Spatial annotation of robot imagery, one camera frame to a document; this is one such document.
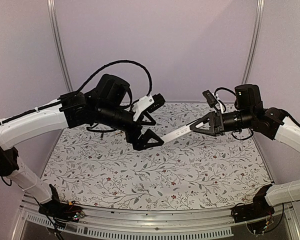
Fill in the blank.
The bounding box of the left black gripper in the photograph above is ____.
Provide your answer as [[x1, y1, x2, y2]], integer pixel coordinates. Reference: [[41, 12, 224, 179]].
[[96, 102, 166, 151]]

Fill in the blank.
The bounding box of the white remote control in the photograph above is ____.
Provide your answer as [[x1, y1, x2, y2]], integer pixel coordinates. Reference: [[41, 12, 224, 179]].
[[160, 122, 193, 144]]

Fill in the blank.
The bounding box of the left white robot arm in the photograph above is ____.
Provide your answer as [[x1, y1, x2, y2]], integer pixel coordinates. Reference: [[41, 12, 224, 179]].
[[0, 74, 165, 217]]

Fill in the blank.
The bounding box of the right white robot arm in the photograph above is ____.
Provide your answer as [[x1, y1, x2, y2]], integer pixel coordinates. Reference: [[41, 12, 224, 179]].
[[189, 84, 300, 218]]

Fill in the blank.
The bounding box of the floral table mat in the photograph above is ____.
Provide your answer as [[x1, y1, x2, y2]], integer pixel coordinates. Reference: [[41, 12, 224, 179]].
[[41, 101, 275, 211]]

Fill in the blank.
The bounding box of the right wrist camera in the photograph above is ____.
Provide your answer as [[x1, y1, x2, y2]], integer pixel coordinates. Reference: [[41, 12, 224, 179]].
[[202, 90, 227, 114]]

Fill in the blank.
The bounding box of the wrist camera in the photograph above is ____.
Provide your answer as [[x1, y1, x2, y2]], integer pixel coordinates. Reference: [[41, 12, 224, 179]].
[[131, 93, 166, 122], [202, 90, 227, 114]]

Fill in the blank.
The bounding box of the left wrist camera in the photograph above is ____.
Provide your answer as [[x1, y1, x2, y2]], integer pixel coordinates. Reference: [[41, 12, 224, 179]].
[[131, 93, 166, 122]]

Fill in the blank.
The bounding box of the right aluminium frame post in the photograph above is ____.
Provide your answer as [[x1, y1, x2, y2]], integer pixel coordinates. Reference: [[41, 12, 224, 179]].
[[241, 0, 265, 85]]

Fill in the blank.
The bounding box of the aluminium frame post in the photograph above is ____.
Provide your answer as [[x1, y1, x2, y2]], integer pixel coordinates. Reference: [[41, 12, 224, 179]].
[[46, 0, 73, 92], [241, 0, 265, 85]]

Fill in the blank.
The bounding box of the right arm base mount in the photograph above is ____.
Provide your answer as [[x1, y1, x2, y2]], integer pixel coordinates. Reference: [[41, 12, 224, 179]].
[[230, 203, 275, 223]]

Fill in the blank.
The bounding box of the front aluminium rail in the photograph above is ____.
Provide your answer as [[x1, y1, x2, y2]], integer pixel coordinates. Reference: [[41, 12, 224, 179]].
[[11, 195, 300, 240]]

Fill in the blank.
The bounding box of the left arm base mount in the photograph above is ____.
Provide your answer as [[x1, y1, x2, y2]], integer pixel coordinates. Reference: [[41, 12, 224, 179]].
[[38, 199, 85, 222]]

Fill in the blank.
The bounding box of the left aluminium frame post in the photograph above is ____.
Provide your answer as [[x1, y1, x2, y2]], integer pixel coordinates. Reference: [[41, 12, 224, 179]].
[[46, 0, 73, 92]]

